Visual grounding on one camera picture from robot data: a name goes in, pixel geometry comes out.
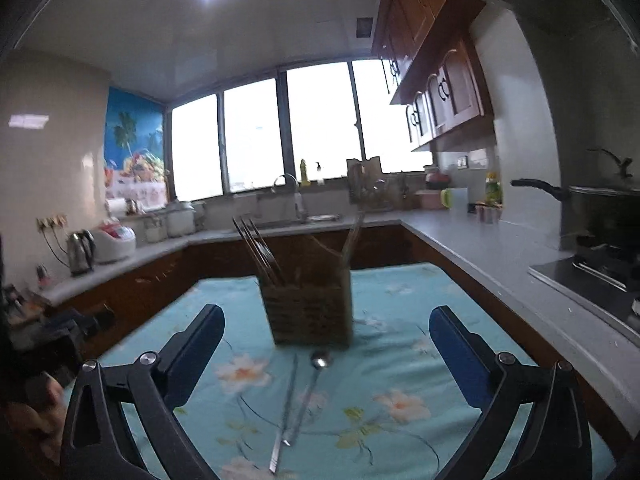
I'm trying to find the steel electric kettle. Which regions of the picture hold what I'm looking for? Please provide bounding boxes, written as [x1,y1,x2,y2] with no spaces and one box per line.
[66,230,97,277]

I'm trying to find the dish rack with cutting boards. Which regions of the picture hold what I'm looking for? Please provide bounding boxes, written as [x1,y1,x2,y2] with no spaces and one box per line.
[346,157,396,211]

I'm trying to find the wooden upper cabinets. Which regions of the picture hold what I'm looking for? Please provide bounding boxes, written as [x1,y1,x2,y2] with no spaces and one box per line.
[372,0,496,153]

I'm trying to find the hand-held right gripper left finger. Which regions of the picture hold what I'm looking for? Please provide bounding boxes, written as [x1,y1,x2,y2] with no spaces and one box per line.
[60,304,226,480]

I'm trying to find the gas stove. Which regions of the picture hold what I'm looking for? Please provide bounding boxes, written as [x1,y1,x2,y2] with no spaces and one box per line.
[529,240,640,333]

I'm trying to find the metal spoon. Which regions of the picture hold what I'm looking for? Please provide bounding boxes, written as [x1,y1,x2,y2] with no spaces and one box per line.
[282,349,335,447]

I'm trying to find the steel range hood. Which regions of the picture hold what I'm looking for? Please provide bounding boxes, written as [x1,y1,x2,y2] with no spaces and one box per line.
[445,0,631,46]

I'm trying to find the chrome faucet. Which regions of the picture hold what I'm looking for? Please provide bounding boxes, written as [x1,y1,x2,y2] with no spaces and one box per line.
[272,173,307,223]

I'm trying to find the metal chopstick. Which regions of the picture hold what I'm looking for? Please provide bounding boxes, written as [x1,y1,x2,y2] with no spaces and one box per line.
[269,354,300,475]

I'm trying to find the wooden lower cabinets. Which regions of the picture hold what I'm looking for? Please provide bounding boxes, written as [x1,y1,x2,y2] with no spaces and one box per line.
[50,225,616,441]

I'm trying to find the glass jar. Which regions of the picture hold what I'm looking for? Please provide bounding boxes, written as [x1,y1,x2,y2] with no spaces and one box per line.
[144,214,166,242]

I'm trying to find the kitchen window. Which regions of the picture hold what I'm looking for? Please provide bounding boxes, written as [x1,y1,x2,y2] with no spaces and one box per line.
[170,60,433,201]

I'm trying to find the grey kitchen countertop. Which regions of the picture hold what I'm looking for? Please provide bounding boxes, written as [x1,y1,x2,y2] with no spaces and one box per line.
[35,207,640,406]

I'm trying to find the wooden utensil holder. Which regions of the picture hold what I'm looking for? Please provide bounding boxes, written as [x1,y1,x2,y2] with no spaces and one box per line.
[257,232,353,348]

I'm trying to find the black lidded wok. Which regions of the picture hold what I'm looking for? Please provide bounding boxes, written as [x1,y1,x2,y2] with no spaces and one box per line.
[510,147,640,246]

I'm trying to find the wooden cabinets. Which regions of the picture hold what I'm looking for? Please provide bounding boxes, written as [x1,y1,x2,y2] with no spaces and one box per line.
[372,0,496,153]
[50,225,616,441]

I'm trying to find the wall poster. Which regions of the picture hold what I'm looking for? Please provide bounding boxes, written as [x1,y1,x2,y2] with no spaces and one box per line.
[104,86,166,208]

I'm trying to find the white red rice cooker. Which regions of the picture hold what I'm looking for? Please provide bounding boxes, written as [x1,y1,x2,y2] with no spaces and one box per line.
[94,222,137,264]

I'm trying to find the person's left hand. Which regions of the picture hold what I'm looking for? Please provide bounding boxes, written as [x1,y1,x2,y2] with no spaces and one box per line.
[0,374,65,462]

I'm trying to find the yellow oil bottle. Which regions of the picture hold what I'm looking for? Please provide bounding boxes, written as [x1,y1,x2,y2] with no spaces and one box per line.
[484,171,503,206]

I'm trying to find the floral turquoise tablecloth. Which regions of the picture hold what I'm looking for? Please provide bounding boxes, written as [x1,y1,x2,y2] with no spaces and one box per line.
[97,262,616,480]

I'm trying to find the pink basin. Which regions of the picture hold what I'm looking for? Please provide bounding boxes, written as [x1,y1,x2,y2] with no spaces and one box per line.
[415,189,443,211]

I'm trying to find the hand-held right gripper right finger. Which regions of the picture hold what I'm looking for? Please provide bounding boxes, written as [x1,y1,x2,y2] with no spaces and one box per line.
[429,305,593,480]

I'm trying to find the spice jar set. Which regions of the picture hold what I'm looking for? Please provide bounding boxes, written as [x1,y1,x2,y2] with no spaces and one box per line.
[475,202,502,225]

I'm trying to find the steel sink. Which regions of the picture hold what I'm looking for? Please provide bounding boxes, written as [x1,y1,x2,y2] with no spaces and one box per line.
[260,214,343,228]

